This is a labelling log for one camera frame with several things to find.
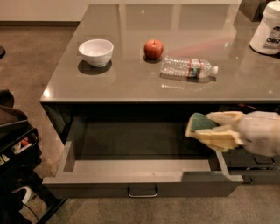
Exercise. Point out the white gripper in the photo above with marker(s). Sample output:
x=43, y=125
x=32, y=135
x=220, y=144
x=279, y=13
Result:
x=260, y=132

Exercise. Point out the green and yellow sponge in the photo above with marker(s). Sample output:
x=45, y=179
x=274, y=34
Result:
x=198, y=121

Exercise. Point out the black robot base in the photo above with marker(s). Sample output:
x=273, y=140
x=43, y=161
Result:
x=19, y=155

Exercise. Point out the dark lower side drawer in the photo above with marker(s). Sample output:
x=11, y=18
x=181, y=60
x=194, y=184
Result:
x=254, y=169

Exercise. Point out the grey counter cabinet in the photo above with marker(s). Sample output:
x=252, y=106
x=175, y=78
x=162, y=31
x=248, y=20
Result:
x=130, y=87

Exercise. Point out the grey open top drawer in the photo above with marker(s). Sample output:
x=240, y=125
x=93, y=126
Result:
x=104, y=159

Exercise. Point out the clear plastic water bottle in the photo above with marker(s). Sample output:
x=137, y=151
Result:
x=189, y=68

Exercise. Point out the white plastic canister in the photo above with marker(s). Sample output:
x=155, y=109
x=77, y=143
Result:
x=266, y=39

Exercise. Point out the red apple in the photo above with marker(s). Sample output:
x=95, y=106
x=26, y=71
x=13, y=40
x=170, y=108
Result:
x=153, y=49

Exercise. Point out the white ceramic bowl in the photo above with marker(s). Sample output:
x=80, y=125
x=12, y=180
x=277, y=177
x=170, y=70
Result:
x=97, y=52

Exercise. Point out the dark object at left edge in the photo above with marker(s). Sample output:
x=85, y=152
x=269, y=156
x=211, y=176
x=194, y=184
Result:
x=2, y=52

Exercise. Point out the metal drawer handle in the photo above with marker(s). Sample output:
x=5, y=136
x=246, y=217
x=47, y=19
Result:
x=142, y=192

